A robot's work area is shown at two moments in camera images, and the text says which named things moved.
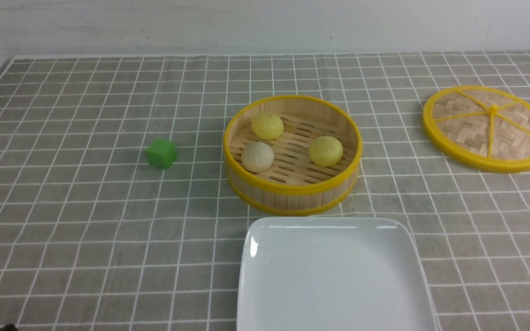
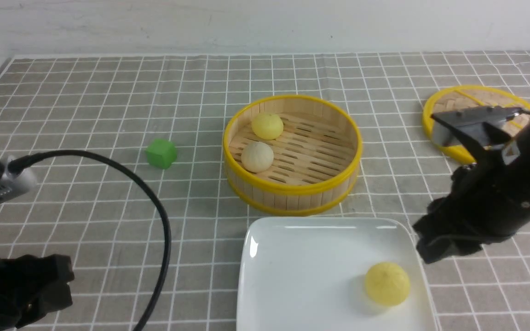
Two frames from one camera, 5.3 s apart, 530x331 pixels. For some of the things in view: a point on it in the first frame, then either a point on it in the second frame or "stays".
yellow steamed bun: x=267 y=127 stays
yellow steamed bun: x=325 y=151 → x=388 y=283
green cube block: x=161 y=153 stays
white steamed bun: x=257 y=157 stays
